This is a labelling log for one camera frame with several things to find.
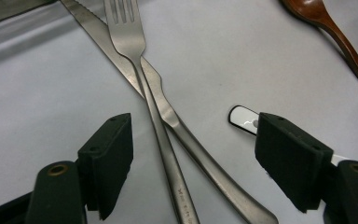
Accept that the brown wooden spoon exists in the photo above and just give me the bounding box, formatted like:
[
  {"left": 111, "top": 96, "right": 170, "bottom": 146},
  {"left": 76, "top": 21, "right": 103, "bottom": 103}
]
[{"left": 279, "top": 0, "right": 358, "bottom": 101}]

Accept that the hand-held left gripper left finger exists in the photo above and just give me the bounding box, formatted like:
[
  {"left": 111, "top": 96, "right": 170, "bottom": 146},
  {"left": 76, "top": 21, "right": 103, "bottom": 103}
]
[{"left": 24, "top": 112, "right": 135, "bottom": 224}]

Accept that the steel knife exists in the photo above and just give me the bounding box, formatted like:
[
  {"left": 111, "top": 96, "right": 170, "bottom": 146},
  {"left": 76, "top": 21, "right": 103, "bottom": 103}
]
[{"left": 60, "top": 0, "right": 280, "bottom": 224}]

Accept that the steel fork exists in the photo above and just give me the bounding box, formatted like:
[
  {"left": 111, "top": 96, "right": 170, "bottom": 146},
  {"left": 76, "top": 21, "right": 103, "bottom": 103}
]
[{"left": 103, "top": 0, "right": 200, "bottom": 224}]

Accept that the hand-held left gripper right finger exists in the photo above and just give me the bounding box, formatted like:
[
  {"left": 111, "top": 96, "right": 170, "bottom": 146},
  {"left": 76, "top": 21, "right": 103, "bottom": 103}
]
[{"left": 254, "top": 111, "right": 358, "bottom": 224}]

